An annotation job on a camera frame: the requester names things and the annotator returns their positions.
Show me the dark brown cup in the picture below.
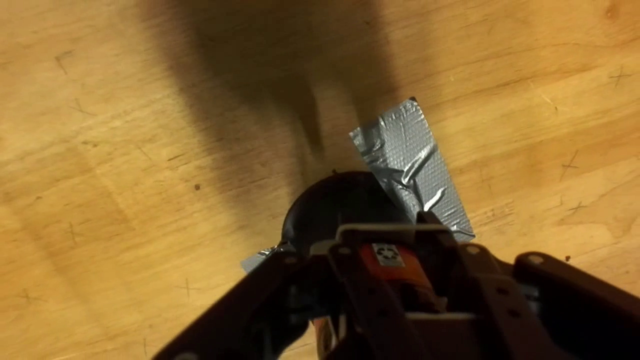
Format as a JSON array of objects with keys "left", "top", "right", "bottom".
[{"left": 279, "top": 171, "right": 408, "bottom": 256}]

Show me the grey duct tape strip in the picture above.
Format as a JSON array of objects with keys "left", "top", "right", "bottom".
[{"left": 243, "top": 98, "right": 476, "bottom": 271}]

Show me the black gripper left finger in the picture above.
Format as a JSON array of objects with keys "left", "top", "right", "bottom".
[{"left": 152, "top": 252, "right": 311, "bottom": 360}]

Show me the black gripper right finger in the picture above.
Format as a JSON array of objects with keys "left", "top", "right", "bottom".
[{"left": 515, "top": 252, "right": 640, "bottom": 360}]

